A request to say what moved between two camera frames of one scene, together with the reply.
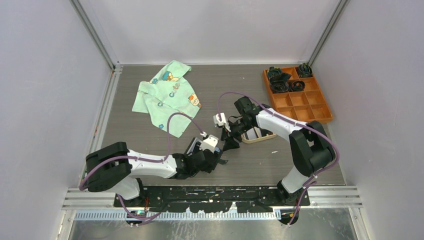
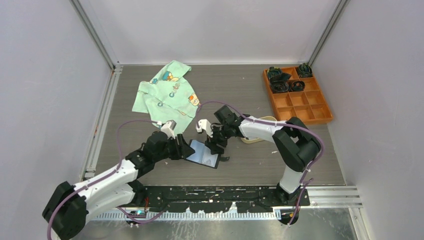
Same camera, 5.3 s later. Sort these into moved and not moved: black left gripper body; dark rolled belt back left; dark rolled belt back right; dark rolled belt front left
Moved: black left gripper body
Not moved: dark rolled belt back left; dark rolled belt front left; dark rolled belt back right
